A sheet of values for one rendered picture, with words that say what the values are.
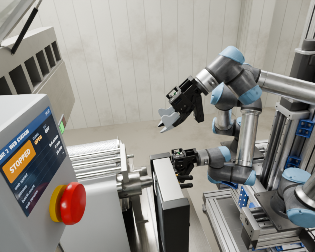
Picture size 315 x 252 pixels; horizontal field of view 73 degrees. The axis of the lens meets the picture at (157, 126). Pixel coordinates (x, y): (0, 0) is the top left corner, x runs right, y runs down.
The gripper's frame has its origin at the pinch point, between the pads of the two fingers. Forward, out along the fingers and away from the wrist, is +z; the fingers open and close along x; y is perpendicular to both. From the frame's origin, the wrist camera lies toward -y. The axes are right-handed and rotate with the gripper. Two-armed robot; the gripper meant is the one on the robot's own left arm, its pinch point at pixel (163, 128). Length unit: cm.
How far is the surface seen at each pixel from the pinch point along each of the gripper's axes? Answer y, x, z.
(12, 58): 51, -21, 22
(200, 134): -161, -185, 19
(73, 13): 64, -254, 27
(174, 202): 10.4, 39.6, -0.9
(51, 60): 44, -72, 31
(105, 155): 19.2, 23.1, 8.3
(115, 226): 9.0, 33.2, 16.8
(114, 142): 8.6, -1.8, 16.8
